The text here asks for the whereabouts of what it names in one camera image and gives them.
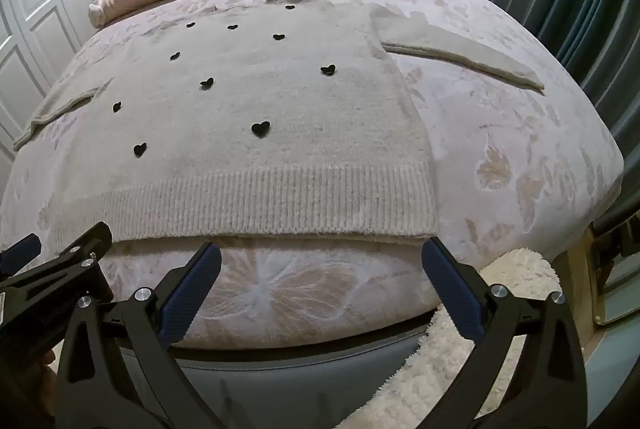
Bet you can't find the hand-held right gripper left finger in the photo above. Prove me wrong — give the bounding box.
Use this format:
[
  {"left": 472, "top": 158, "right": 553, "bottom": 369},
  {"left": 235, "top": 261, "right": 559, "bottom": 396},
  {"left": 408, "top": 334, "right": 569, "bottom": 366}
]
[{"left": 55, "top": 241, "right": 223, "bottom": 429}]

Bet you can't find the wooden cabinet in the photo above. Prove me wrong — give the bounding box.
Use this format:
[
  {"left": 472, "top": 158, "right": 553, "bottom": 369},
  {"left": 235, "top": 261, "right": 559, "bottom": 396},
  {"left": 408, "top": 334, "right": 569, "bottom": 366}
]
[{"left": 590, "top": 216, "right": 640, "bottom": 327}]

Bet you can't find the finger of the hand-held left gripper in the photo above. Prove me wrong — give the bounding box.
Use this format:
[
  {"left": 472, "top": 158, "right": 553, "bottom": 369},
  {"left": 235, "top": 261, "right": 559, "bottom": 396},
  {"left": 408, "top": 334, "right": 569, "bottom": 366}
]
[
  {"left": 0, "top": 221, "right": 115, "bottom": 310},
  {"left": 0, "top": 233, "right": 42, "bottom": 277}
]

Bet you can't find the white towel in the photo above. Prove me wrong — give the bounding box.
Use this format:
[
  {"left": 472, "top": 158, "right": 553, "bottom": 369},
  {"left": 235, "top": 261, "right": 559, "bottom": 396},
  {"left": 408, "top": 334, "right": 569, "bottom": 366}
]
[{"left": 12, "top": 0, "right": 546, "bottom": 244}]

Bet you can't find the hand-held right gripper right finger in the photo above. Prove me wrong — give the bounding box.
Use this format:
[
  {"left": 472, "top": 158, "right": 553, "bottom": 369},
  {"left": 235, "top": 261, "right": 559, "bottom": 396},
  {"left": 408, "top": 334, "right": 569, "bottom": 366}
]
[{"left": 421, "top": 236, "right": 588, "bottom": 429}]

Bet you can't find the pink floral bed blanket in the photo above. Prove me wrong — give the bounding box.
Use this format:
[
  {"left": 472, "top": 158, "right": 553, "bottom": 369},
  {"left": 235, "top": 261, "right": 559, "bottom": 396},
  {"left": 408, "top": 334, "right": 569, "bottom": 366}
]
[{"left": 0, "top": 0, "right": 626, "bottom": 350}]

